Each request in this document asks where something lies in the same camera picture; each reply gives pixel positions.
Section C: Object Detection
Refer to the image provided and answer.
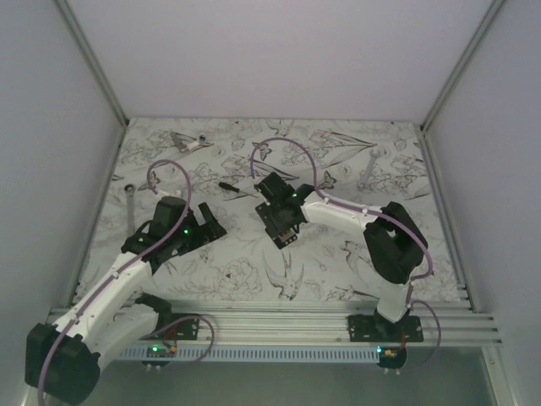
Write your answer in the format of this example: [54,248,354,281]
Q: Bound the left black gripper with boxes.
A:
[169,203,226,256]

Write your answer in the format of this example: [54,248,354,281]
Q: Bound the black fuse box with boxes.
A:
[272,228,298,250]

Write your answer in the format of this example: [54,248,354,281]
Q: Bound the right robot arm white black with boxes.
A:
[254,173,428,343]

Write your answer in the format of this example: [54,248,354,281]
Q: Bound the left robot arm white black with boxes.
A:
[25,196,227,405]

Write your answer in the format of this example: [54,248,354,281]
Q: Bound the silver ratchet wrench left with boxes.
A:
[124,184,135,236]

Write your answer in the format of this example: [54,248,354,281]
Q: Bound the silver open-end wrench right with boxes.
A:
[358,150,380,189]

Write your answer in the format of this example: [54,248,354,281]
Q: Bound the left controller board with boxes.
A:
[142,343,177,372]

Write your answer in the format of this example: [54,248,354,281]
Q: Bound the controller board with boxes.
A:
[376,346,407,375]
[142,343,177,372]

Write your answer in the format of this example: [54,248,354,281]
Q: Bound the right controller board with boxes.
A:
[376,346,407,375]

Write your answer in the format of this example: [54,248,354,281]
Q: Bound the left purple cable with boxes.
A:
[36,159,215,403]

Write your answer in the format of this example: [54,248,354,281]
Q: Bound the purple cable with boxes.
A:
[249,137,443,376]
[36,159,215,403]

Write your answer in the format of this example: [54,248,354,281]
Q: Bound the metal bracket tool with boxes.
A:
[170,132,189,153]

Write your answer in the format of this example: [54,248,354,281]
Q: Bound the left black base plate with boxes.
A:
[142,313,200,341]

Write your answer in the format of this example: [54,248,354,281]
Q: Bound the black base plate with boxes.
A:
[347,313,424,343]
[142,313,200,341]

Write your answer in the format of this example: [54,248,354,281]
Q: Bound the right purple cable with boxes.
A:
[249,137,443,376]

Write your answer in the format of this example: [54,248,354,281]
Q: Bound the white slotted cable duct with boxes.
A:
[118,344,379,364]

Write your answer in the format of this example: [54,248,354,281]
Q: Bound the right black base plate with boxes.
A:
[347,313,424,343]

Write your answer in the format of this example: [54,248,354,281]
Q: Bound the aluminium rail frame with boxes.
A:
[46,1,502,363]

